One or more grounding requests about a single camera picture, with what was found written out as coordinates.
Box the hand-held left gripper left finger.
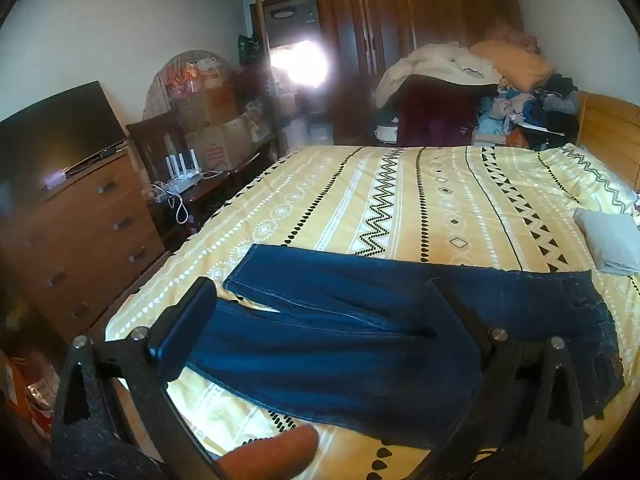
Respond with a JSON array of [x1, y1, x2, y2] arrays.
[[50, 276, 226, 480]]

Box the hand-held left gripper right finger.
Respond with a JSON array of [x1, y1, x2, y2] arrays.
[[417, 278, 586, 480]]

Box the blue denim pants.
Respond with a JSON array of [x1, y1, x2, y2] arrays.
[[182, 243, 626, 451]]

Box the person's left hand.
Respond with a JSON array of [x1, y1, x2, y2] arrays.
[[219, 425, 321, 480]]

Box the yellow patterned bed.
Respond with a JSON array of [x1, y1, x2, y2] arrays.
[[102, 144, 640, 480]]

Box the dark side table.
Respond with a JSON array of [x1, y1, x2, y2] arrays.
[[145, 140, 286, 241]]

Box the wooden dresser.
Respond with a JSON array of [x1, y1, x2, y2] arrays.
[[0, 150, 168, 341]]

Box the white router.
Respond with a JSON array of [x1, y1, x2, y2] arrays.
[[165, 147, 203, 193]]

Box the orange box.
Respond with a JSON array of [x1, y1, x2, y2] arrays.
[[0, 350, 56, 441]]

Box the folded grey cloth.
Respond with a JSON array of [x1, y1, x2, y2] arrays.
[[572, 207, 640, 277]]

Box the dark wooden chair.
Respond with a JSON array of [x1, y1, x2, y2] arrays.
[[126, 110, 201, 196]]

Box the large cardboard box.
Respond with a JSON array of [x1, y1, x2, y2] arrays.
[[184, 117, 258, 173]]

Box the maroon cloth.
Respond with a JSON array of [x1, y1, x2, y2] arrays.
[[397, 76, 481, 147]]

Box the pile of dark clothes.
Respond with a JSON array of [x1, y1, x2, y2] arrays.
[[475, 74, 581, 151]]

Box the black television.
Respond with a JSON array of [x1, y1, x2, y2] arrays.
[[0, 81, 128, 201]]

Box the wooden headboard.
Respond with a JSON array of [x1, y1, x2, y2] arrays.
[[577, 91, 640, 193]]

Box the orange pillow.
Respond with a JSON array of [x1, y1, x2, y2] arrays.
[[470, 40, 556, 93]]

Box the round woven screen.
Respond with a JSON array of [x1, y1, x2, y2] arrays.
[[145, 49, 236, 121]]

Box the wooden door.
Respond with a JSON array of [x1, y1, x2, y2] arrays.
[[255, 0, 288, 156]]

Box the green bag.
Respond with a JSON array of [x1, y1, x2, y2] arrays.
[[239, 35, 261, 66]]

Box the dark wooden wardrobe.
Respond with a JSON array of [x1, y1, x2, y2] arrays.
[[310, 0, 523, 146]]

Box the white cables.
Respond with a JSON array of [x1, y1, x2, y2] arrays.
[[147, 180, 191, 223]]

